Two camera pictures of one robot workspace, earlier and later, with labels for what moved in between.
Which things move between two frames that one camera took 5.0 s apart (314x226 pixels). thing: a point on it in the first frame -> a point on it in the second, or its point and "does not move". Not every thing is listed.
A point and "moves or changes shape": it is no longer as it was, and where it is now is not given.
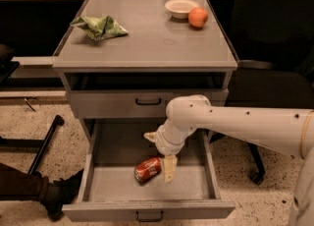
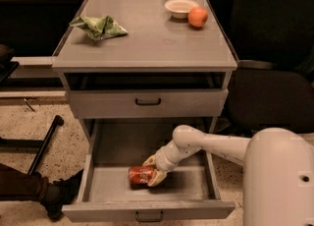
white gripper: [164, 144] -> [162, 163]
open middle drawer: [108, 189] does not move
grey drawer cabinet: [129, 57] does not move
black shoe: [62, 192] does not move
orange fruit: [198, 17] does not move
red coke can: [147, 170] moves or changes shape
